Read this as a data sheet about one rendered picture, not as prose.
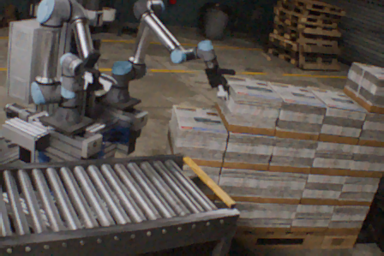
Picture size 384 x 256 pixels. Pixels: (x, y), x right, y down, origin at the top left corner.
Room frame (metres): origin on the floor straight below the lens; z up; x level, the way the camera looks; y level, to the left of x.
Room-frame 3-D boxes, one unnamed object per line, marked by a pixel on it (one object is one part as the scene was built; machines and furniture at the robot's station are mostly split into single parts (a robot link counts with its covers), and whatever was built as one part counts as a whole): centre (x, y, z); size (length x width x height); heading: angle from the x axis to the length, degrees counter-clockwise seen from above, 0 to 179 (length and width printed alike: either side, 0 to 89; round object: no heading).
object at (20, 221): (1.34, 0.60, 0.77); 0.47 x 0.05 x 0.05; 32
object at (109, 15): (7.98, 2.50, 0.55); 1.80 x 0.70 x 1.09; 122
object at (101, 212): (1.51, 0.33, 0.77); 0.47 x 0.05 x 0.05; 32
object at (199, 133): (2.60, -0.48, 0.42); 1.17 x 0.39 x 0.83; 103
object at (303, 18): (9.26, -2.04, 0.65); 1.33 x 0.94 x 1.30; 126
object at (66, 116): (2.13, 0.65, 0.87); 0.15 x 0.15 x 0.10
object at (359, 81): (2.76, -1.19, 0.65); 0.39 x 0.30 x 1.29; 13
